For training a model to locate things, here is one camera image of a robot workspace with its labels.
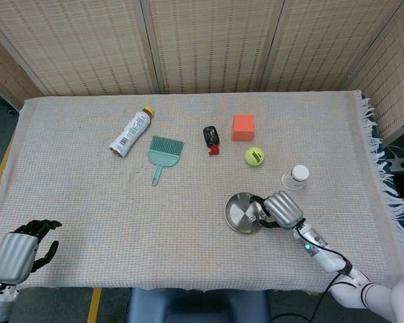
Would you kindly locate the right silver-black robot hand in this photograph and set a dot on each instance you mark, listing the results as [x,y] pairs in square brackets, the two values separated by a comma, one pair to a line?
[284,208]

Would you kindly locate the left silver-black robot hand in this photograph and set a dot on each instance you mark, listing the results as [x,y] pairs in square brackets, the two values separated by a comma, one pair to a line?
[13,255]

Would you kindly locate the small white die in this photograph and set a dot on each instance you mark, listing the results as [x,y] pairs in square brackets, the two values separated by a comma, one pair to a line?
[252,218]

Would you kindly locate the white paper cup blue stripe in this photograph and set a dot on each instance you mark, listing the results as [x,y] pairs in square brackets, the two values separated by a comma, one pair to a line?
[298,176]

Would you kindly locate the silver metal plate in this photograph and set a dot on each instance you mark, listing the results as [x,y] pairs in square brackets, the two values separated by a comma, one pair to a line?
[237,213]

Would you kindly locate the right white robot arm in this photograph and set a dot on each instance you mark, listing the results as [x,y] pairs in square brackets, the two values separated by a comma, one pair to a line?
[330,259]

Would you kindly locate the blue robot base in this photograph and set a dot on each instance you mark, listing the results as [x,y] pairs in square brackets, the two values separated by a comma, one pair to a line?
[195,306]

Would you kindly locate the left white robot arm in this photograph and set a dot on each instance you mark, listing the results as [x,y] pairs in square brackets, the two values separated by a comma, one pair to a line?
[0,299]

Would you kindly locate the yellow tennis ball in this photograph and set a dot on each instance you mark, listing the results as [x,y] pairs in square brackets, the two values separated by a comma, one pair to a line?
[254,156]

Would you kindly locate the orange cube block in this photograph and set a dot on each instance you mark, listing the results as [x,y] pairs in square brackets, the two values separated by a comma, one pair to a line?
[243,128]

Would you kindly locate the black bottle with red cap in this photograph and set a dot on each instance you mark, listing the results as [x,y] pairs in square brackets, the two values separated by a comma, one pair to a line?
[209,136]

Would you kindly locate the beige waffle-weave tablecloth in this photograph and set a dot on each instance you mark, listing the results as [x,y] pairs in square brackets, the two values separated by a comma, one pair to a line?
[121,218]

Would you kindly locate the teal plastic hand brush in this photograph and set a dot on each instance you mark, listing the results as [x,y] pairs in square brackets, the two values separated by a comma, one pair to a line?
[164,155]

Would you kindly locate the white-label bottle with yellow cap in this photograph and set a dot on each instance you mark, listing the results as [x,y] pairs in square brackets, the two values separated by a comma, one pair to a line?
[132,132]

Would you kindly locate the woven bamboo folding screen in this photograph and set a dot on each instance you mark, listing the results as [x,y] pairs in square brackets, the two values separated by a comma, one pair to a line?
[205,43]

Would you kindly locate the white metal bracket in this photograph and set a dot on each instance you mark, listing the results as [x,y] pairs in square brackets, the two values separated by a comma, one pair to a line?
[400,164]

